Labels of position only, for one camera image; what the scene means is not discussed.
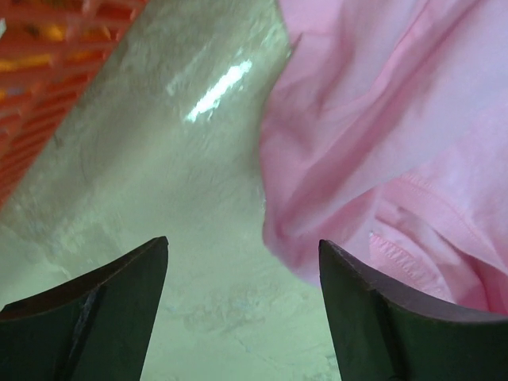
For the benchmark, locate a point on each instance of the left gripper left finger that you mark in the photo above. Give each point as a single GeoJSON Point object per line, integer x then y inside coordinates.
{"type": "Point", "coordinates": [94, 327]}

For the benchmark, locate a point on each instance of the red plastic shopping basket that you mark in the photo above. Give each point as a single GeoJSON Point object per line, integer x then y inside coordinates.
{"type": "Point", "coordinates": [50, 52]}

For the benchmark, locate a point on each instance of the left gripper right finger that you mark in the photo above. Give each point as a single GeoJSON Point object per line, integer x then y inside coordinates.
{"type": "Point", "coordinates": [383, 329]}

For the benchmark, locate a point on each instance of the pink t-shirt garment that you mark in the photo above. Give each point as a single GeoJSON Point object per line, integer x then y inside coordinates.
{"type": "Point", "coordinates": [386, 133]}

